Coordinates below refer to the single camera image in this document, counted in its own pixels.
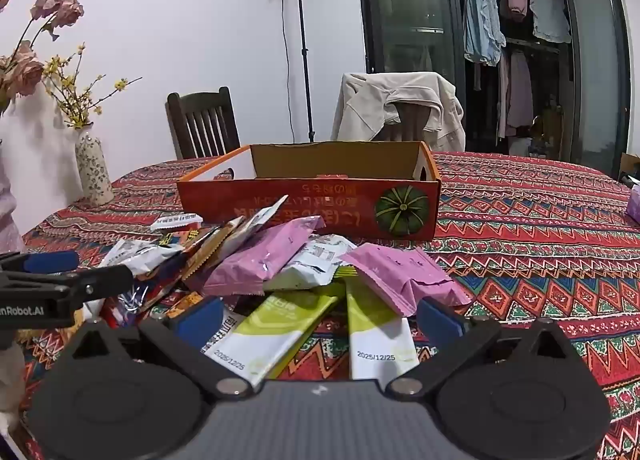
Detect white snack packet green trim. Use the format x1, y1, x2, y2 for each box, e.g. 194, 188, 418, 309
262, 235, 358, 293

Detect black light stand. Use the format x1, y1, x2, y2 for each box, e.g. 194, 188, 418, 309
292, 0, 317, 143

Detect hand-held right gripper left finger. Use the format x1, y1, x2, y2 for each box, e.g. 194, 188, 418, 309
62, 296, 253, 401

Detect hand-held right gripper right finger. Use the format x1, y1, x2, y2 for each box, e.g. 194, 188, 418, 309
387, 297, 581, 401

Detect brown orange snack packet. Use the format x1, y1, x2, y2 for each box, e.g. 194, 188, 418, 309
181, 216, 246, 283

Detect dark wooden chair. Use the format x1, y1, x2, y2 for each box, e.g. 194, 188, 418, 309
166, 86, 242, 161

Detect lilac hanging garments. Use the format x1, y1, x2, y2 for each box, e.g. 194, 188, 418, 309
497, 50, 535, 138

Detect floral ceramic vase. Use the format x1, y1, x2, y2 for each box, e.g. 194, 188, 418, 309
75, 122, 115, 207

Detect beige jacket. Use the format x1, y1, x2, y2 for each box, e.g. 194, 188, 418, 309
331, 71, 467, 153

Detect light blue hanging shirt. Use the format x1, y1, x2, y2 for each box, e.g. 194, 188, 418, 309
462, 0, 507, 66

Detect pink snack packet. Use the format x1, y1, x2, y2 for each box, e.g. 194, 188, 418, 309
340, 243, 473, 317
202, 216, 327, 297

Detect plain white vase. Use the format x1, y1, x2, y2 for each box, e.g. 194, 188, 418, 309
0, 142, 25, 255

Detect white hanging blouse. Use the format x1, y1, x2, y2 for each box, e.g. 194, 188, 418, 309
529, 0, 572, 44

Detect wooden chair under jacket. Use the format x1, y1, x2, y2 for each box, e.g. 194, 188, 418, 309
385, 102, 436, 143

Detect black yellow snack packet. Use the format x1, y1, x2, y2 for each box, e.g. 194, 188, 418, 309
159, 227, 201, 249

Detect black power cable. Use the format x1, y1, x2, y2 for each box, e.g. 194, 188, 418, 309
274, 0, 297, 143

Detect brown cardboard carton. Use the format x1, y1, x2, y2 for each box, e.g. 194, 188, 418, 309
619, 152, 640, 185

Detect small white snack packet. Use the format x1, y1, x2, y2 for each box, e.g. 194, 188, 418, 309
150, 212, 203, 233

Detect white barcode snack packet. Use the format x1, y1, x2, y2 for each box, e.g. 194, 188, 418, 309
200, 307, 251, 356

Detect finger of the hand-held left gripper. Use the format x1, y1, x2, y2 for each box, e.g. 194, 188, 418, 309
0, 264, 135, 305
0, 250, 81, 275

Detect orange cardboard box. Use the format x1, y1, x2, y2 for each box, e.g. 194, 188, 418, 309
176, 141, 443, 242

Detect purple tissue pack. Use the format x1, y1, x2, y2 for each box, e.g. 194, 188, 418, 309
625, 185, 640, 227

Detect wardrobe with hanging clothes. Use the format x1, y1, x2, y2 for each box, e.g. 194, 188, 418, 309
354, 0, 632, 175

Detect white grey snack packet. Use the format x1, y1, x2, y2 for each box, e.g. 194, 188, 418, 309
97, 238, 183, 275

